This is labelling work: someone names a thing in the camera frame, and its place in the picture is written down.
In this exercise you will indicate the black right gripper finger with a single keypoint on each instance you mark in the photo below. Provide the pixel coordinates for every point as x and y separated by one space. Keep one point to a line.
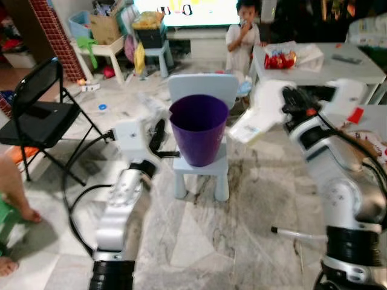
294 109
291 93

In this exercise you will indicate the white paper trash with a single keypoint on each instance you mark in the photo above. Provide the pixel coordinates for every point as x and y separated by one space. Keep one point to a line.
260 115

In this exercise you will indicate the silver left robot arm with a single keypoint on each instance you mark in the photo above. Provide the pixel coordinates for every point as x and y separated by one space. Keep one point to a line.
121 211

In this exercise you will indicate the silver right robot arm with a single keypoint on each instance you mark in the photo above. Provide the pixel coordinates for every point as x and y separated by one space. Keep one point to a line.
347 199

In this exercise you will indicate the purple plastic rubbish bin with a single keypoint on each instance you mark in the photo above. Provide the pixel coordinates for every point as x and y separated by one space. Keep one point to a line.
199 130

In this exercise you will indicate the red snack bag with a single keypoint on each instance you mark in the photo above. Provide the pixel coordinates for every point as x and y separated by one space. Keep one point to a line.
280 60

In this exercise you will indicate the white low table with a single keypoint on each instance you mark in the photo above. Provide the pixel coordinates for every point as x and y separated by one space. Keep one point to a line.
338 71

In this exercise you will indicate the white plastic bag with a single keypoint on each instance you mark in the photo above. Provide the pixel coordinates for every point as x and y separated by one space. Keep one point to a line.
309 57

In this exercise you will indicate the red paper piece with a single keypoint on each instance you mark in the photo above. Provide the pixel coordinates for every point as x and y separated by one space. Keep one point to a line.
356 115

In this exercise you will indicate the grey remote control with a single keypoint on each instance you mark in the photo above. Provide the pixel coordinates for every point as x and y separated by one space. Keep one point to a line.
346 59

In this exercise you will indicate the small blue lid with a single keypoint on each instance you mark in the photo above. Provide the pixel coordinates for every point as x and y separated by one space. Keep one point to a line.
103 107

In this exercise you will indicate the light blue child chair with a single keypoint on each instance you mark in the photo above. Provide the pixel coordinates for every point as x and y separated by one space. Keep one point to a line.
202 84

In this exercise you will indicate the child in white shirt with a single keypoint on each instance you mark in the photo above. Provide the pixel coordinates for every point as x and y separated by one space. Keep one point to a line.
243 45

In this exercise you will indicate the yellow bag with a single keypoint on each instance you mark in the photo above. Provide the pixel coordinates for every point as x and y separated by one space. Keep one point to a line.
139 59

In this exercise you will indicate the light blue stool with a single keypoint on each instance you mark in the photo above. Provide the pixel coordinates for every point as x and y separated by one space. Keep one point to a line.
156 55

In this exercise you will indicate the white diaper pack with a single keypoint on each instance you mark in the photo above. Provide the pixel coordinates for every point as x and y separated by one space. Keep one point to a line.
369 31

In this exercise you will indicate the small white side table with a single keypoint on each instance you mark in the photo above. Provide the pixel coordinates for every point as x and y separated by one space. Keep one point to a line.
109 49

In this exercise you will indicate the black basket with yellow contents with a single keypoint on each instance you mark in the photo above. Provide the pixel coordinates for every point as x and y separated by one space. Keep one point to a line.
149 31

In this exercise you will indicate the brown cardboard box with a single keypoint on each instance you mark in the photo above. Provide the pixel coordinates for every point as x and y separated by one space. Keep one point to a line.
106 29

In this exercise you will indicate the black folding chair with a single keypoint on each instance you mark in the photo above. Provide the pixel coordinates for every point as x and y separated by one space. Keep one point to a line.
39 118

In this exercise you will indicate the white rod with black tip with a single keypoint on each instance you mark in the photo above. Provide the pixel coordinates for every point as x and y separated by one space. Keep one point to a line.
299 234

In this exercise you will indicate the bright television screen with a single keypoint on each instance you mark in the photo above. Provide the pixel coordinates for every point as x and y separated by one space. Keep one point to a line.
193 12

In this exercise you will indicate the light blue plastic basket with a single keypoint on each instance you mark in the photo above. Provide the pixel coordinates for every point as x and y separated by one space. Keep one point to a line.
78 25

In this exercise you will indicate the red brick column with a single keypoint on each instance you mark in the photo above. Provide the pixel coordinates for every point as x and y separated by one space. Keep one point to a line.
57 39

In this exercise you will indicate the bare person leg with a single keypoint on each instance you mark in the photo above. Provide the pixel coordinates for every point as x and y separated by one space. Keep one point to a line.
15 193

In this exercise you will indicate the green plastic stool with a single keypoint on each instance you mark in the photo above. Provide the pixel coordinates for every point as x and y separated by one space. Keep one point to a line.
7 220

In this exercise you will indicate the bare person foot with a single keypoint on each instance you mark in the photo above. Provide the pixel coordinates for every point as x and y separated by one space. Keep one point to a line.
7 267

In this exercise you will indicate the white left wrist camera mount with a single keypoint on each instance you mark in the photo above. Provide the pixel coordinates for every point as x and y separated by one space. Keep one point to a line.
130 138

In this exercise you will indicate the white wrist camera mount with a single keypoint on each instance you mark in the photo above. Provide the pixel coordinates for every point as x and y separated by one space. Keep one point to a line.
130 138
347 96

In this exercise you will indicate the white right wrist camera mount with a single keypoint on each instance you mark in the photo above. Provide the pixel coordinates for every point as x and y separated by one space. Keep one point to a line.
347 96

